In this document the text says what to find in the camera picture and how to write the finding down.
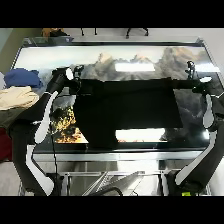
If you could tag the black garment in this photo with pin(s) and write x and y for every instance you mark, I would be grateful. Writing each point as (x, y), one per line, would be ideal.
(133, 106)

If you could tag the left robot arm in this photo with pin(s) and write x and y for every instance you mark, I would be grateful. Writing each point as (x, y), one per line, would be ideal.
(40, 113)

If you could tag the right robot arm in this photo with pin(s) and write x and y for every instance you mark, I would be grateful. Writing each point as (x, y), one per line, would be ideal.
(210, 133)

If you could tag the blue garment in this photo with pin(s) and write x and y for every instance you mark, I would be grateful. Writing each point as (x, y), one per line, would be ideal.
(21, 78)

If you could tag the cream garment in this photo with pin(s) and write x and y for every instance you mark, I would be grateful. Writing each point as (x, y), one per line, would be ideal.
(16, 96)

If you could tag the olive green garment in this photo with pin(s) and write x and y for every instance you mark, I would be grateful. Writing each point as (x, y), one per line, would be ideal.
(8, 116)

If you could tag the dark red garment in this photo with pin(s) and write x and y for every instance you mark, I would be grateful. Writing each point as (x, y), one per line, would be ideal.
(5, 145)

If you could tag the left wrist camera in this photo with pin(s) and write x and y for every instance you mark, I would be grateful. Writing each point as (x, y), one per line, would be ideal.
(78, 70)

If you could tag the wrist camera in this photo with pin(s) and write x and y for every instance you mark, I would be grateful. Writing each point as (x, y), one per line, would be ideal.
(78, 70)
(190, 68)

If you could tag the silver frame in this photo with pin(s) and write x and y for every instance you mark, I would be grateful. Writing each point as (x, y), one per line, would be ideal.
(110, 176)

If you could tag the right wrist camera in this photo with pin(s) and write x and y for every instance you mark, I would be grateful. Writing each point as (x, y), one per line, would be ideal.
(190, 68)

